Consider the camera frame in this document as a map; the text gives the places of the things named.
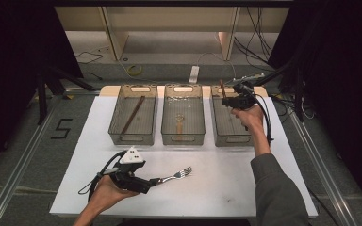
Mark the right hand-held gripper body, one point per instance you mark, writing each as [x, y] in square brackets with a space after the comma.
[245, 100]

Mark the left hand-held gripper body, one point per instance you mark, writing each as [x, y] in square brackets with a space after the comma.
[132, 182]

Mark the translucent brown plastic basket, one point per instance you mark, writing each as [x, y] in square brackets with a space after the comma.
[226, 125]
[191, 117]
[144, 125]

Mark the person's right hand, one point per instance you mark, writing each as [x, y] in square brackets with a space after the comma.
[253, 119]

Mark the person's left hand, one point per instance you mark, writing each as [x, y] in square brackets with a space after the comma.
[106, 197]

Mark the white power strip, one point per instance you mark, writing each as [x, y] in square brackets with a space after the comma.
[194, 74]

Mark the white table cover sheet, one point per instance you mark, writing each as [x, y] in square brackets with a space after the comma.
[207, 194]

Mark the black metal stand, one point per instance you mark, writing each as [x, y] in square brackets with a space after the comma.
[299, 94]
[41, 94]

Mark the light wooden shelf unit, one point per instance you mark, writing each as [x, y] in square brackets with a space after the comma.
[176, 19]

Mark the aluminium floor rail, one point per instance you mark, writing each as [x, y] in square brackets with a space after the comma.
[323, 175]
[19, 169]

